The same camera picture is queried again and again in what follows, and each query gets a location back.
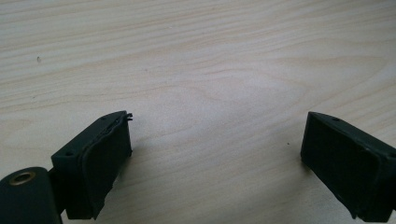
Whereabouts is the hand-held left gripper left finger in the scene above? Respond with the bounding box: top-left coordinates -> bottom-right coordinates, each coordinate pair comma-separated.
50,110 -> 134,221

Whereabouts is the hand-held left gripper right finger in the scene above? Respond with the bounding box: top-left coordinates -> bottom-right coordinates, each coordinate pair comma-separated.
300,111 -> 396,224

